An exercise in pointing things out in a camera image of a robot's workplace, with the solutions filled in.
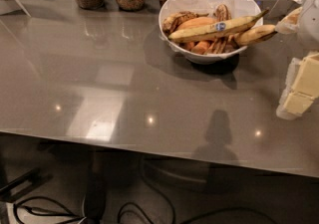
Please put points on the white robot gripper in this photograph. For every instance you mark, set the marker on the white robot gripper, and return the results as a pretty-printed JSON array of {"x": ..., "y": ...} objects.
[{"x": 310, "y": 22}]

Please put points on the short yellow banana right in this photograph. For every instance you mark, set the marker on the short yellow banana right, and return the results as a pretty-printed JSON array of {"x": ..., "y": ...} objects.
[{"x": 255, "y": 35}]

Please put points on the brown overripe banana back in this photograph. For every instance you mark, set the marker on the brown overripe banana back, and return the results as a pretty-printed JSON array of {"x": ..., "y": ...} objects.
[{"x": 222, "y": 13}]

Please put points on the orange fruit in bowl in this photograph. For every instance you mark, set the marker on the orange fruit in bowl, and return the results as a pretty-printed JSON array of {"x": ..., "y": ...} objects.
[{"x": 196, "y": 22}]

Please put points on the white ceramic bowl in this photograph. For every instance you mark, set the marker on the white ceramic bowl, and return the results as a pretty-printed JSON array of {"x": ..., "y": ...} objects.
[{"x": 237, "y": 8}]

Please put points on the white paper in bowl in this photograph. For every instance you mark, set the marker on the white paper in bowl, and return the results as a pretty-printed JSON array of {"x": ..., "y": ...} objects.
[{"x": 187, "y": 5}]

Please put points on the brown spotted banana left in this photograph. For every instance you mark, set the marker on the brown spotted banana left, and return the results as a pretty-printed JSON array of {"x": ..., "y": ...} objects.
[{"x": 170, "y": 23}]

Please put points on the dark table leg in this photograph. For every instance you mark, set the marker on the dark table leg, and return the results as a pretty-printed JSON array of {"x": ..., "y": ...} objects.
[{"x": 95, "y": 200}]

